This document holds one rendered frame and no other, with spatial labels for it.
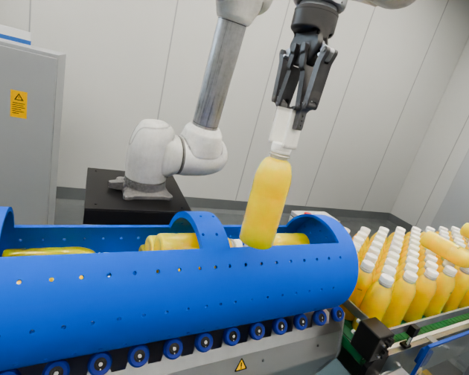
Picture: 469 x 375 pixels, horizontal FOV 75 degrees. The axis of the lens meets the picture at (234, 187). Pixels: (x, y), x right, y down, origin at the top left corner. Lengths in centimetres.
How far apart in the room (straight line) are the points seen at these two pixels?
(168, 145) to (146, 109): 224
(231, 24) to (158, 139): 45
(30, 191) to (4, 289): 167
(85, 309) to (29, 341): 9
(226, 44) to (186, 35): 228
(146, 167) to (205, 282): 60
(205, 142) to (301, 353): 76
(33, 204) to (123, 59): 166
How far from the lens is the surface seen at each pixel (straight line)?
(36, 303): 59
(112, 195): 118
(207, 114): 117
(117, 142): 341
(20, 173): 220
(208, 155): 120
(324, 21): 58
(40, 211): 228
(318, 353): 107
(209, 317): 69
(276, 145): 58
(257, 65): 368
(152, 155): 112
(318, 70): 55
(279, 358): 97
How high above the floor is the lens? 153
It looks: 18 degrees down
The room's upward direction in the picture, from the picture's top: 15 degrees clockwise
